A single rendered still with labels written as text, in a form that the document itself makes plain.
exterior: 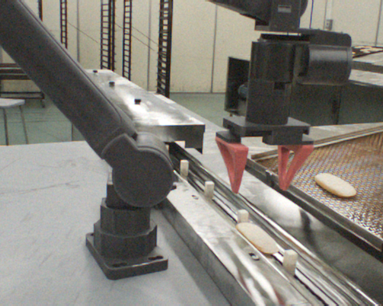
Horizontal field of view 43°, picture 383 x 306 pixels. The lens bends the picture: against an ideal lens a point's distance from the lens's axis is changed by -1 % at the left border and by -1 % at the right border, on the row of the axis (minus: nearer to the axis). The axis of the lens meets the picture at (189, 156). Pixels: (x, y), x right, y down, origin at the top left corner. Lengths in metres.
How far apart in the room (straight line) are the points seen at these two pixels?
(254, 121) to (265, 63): 0.08
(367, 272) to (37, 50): 0.52
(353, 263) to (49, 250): 0.43
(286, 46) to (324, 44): 0.05
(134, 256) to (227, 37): 7.68
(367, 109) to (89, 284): 3.22
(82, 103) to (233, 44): 7.73
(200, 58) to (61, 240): 7.43
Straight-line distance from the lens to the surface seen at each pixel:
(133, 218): 0.64
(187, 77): 8.06
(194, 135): 1.12
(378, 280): 0.72
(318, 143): 1.01
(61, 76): 0.61
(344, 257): 0.76
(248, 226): 0.72
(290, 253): 0.63
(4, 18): 0.62
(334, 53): 0.65
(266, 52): 0.62
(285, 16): 0.61
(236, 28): 8.31
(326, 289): 0.60
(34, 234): 0.78
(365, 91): 3.73
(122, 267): 0.64
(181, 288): 0.63
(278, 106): 0.63
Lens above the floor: 1.14
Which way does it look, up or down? 15 degrees down
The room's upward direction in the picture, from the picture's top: 3 degrees clockwise
